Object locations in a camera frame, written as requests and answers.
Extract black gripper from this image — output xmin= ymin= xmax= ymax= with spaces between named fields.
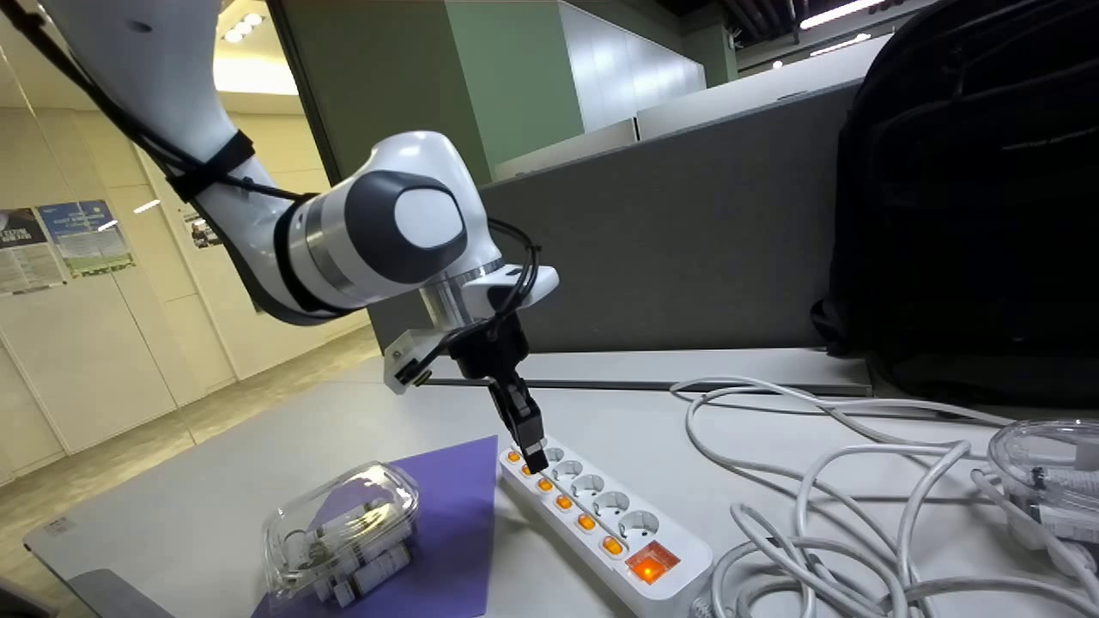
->
xmin=449 ymin=317 xmax=550 ymax=473

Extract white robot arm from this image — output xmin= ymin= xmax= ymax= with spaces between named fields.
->
xmin=3 ymin=0 xmax=556 ymax=469

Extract purple paper sheet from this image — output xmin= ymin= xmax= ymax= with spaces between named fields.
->
xmin=251 ymin=435 xmax=497 ymax=618

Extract white power strip orange switches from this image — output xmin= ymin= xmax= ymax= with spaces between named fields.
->
xmin=497 ymin=443 xmax=713 ymax=618

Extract black backpack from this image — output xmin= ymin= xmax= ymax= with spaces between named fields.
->
xmin=810 ymin=0 xmax=1099 ymax=407

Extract grey partition wall panel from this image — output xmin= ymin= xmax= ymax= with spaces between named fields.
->
xmin=483 ymin=42 xmax=882 ymax=350

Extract white power cable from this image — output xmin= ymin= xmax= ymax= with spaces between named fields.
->
xmin=671 ymin=373 xmax=1099 ymax=618

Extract wall poster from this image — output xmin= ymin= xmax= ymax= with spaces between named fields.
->
xmin=0 ymin=198 xmax=134 ymax=294

